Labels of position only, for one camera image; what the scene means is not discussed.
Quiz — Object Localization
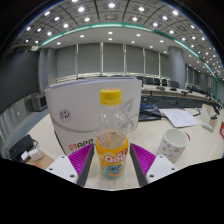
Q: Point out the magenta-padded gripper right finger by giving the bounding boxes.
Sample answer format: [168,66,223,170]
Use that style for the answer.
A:
[129,143,179,187]

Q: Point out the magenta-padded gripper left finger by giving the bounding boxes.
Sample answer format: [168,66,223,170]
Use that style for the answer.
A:
[45,143,95,188]

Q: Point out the yellow-capped clear drink bottle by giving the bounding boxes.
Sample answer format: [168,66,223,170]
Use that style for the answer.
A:
[93,88,130,180]

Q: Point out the white printed paper cup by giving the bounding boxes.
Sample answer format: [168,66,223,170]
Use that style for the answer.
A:
[157,128,190,164]

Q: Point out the small white charger block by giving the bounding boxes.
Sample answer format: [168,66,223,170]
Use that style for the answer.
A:
[19,148,44,163]

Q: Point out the black power adapter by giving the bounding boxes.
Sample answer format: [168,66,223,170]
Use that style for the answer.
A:
[8,133,35,160]

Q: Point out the printed white paper sheet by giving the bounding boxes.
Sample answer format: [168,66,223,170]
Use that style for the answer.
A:
[159,108,201,129]

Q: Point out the black desk console unit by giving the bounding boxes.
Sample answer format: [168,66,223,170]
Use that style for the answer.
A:
[138,102,163,122]

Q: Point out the white power strip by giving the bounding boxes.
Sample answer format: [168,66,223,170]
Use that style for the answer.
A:
[201,122,215,133]

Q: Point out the white cardboard paper box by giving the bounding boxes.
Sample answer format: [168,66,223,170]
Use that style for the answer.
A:
[44,77,143,156]

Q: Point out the red and white card box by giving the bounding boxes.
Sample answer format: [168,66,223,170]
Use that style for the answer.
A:
[218,121,224,140]

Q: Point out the white open paper box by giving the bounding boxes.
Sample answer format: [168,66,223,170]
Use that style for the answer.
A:
[199,103,221,126]

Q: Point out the row of black office chairs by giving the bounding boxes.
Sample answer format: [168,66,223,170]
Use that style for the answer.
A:
[136,75,214,98]

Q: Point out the group of ceiling lights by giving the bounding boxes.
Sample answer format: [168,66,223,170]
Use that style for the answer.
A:
[19,1,224,73]

